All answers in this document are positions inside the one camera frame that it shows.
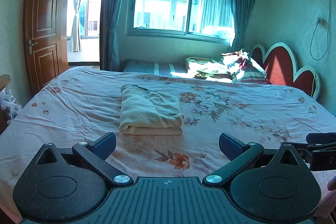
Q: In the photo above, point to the red heart-shaped headboard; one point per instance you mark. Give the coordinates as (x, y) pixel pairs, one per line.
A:
(280, 64)

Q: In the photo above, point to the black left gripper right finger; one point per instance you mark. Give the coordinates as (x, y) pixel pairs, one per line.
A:
(242, 156)

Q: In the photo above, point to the pink floral bed quilt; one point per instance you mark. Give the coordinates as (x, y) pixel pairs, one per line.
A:
(82, 104)

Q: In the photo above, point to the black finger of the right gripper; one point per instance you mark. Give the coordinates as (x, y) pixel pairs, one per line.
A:
(316, 141)

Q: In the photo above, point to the crumpled colourful blanket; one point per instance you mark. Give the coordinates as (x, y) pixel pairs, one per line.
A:
(225, 70)

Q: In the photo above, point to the striped mattress sheet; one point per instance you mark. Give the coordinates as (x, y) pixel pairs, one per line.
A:
(162, 69)

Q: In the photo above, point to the cream knitted striped sweater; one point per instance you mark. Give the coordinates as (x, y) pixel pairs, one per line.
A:
(146, 112)

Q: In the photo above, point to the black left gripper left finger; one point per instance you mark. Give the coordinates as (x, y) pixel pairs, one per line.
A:
(93, 155)

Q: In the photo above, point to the clutter beside bed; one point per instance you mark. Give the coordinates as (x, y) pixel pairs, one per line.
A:
(9, 107)

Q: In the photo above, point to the brown wooden door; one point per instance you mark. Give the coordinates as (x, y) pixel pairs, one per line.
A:
(45, 41)

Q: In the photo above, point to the white balcony curtain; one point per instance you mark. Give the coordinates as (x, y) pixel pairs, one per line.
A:
(75, 33)

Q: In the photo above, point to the teal left curtain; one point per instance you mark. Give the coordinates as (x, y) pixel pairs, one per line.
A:
(109, 52)

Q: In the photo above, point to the wall power socket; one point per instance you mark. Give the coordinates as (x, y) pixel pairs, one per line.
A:
(321, 22)

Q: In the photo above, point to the striped pillow with pillowcase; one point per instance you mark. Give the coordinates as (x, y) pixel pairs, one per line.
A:
(249, 71)

